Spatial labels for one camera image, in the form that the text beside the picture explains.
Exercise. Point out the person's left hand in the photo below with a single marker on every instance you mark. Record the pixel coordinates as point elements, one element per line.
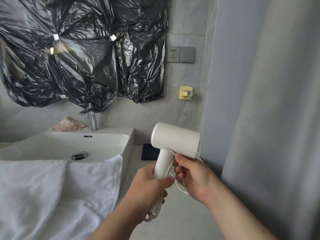
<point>145,187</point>

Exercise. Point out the person's right hand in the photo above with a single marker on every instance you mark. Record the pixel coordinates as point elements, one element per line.
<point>197,179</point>

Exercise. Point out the person's right thumb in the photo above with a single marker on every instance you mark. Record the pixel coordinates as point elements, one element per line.
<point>181,156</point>

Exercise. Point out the person's left thumb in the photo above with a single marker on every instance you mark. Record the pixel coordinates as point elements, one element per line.
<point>163,181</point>

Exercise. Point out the white hair dryer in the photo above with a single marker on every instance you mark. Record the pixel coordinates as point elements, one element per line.
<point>175,142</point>

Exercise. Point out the person's left forearm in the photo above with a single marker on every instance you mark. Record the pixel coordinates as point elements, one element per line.
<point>112,222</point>

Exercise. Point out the person's right forearm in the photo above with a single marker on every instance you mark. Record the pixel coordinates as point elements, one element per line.
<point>235,214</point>

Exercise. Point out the black square pad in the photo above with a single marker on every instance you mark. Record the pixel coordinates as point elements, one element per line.
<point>150,152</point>

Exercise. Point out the chrome sink drain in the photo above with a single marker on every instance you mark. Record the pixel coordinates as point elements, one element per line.
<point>80,155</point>

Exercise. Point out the chrome faucet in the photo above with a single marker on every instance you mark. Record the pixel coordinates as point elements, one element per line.
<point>91,119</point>

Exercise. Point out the white ceramic sink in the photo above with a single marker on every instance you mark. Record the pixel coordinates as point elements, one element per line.
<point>75,144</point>

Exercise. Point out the grey shower curtain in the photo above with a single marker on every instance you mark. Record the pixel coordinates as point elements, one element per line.
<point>265,109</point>

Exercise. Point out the white towel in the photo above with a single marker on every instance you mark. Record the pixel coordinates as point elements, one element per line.
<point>55,197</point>

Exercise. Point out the pink cloth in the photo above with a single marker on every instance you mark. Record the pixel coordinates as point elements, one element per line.
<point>68,124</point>

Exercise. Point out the black plastic sheet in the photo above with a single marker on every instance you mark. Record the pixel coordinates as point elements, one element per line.
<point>82,47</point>

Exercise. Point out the yellow wall holder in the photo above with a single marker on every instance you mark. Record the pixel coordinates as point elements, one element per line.
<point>186,93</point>

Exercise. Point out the grey wall switch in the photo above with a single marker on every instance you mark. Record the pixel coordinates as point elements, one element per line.
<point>187,54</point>

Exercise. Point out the grey wall socket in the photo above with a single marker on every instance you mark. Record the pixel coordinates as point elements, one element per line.
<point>173,53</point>

